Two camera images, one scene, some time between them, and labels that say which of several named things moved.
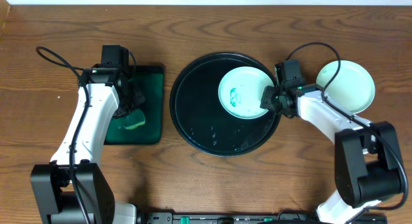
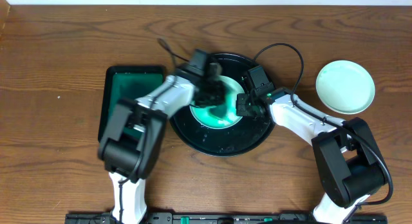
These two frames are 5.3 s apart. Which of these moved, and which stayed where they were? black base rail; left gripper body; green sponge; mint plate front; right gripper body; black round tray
Moved: green sponge; left gripper body; right gripper body
Stayed: black base rail; black round tray; mint plate front
